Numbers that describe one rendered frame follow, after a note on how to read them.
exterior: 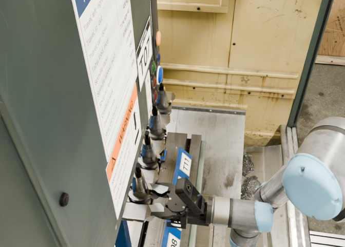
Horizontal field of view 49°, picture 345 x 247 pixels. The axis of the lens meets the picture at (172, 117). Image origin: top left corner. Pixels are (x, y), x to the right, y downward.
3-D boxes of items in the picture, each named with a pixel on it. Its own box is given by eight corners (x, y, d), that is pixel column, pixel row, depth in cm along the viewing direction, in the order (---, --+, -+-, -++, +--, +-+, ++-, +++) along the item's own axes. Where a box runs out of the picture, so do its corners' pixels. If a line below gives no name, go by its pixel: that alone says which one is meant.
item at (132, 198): (132, 184, 102) (132, 178, 100) (154, 188, 101) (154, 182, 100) (125, 203, 98) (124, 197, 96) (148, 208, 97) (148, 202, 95)
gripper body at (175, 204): (164, 227, 101) (209, 233, 100) (163, 209, 95) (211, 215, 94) (168, 203, 107) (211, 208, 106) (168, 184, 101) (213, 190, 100)
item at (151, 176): (159, 171, 104) (159, 169, 104) (156, 187, 101) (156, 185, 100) (134, 168, 105) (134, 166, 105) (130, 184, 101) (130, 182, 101)
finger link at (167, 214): (148, 221, 96) (183, 218, 96) (148, 217, 95) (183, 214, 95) (148, 205, 99) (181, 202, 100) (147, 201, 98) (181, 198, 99)
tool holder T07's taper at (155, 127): (151, 122, 115) (150, 106, 111) (165, 126, 114) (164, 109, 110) (146, 133, 112) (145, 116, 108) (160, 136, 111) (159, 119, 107)
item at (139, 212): (152, 205, 97) (152, 203, 96) (148, 224, 93) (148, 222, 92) (126, 202, 97) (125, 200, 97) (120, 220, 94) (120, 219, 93)
